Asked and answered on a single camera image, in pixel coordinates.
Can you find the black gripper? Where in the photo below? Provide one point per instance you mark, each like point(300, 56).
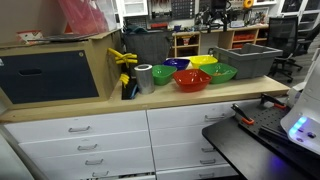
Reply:
point(221, 6)

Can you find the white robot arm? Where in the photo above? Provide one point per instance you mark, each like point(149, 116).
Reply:
point(306, 113)

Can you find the wooden shelf unit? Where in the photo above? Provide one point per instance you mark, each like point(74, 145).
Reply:
point(186, 33)

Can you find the yellow plastic bowl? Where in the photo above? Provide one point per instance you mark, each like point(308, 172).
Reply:
point(203, 60)

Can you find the black tool pegboard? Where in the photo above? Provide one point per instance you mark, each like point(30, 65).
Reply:
point(176, 8)

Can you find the orange striped tiger plush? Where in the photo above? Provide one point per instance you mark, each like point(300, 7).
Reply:
point(220, 73)

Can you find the grey plastic bin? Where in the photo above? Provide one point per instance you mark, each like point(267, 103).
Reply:
point(250, 65)

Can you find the green plastic bowl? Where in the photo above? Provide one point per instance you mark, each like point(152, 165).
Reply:
point(216, 78)
point(163, 75)

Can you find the blue plastic bowl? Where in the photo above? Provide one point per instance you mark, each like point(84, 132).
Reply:
point(176, 64)

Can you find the black mesh office chair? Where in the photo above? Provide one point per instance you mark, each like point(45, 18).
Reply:
point(283, 33)

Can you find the red plastic bowl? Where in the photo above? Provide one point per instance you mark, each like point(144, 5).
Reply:
point(191, 81)

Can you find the grey fabric basket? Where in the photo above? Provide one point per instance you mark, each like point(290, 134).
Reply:
point(146, 48)

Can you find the teal cloth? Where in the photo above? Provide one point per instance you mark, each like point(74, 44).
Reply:
point(135, 29)

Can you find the metal cup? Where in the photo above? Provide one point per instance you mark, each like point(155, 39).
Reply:
point(145, 80)

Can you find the large yellow clamp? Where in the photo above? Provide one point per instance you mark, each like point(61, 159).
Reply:
point(125, 57)

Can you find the black perforated board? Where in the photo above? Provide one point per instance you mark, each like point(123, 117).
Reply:
point(266, 120)

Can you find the small yellow clamp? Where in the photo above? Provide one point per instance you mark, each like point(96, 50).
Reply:
point(124, 80)

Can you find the black tool holder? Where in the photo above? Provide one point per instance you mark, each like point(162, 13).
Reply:
point(126, 93)

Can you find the black work table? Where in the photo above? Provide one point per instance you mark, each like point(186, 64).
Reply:
point(233, 150)

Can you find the cardboard box black panel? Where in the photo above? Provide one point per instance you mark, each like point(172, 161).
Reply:
point(100, 66)

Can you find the pink plastic container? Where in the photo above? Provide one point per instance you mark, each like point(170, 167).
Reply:
point(83, 16)

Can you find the white drawer cabinet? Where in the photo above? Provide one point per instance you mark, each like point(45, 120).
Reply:
point(116, 123)

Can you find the dark flat tray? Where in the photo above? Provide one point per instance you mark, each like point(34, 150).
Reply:
point(66, 37)

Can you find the red white small carton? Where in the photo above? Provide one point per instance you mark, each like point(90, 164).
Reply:
point(29, 37)

